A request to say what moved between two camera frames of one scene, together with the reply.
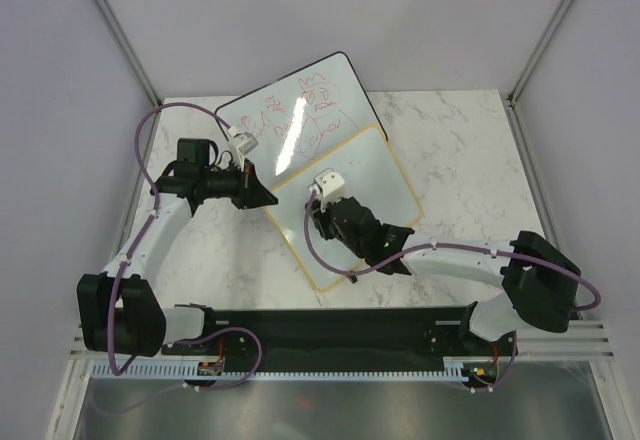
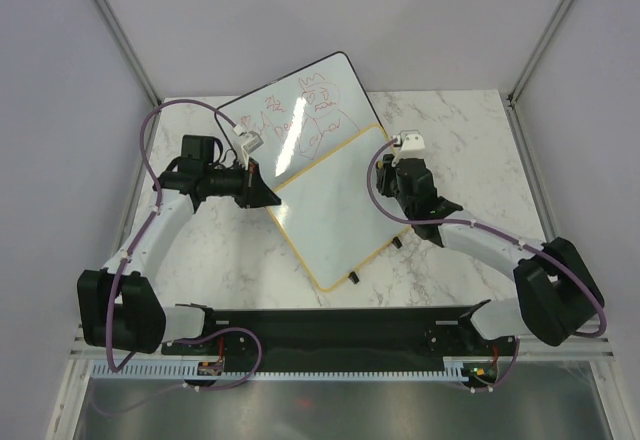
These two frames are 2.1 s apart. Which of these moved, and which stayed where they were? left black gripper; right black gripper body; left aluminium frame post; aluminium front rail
Moved: right black gripper body
Stayed: left black gripper; left aluminium frame post; aluminium front rail
